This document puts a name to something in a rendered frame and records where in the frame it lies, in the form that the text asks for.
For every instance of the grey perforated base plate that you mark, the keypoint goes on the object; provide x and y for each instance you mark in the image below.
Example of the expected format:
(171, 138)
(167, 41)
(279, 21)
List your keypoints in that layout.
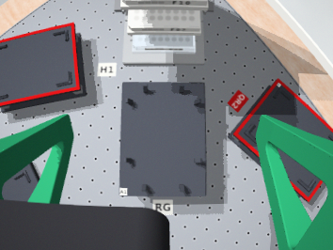
(235, 214)

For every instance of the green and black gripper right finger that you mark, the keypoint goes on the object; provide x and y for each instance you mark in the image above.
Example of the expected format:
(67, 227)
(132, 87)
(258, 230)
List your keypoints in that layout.
(290, 218)

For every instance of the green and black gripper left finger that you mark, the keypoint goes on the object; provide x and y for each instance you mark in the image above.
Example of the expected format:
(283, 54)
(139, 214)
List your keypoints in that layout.
(20, 149)

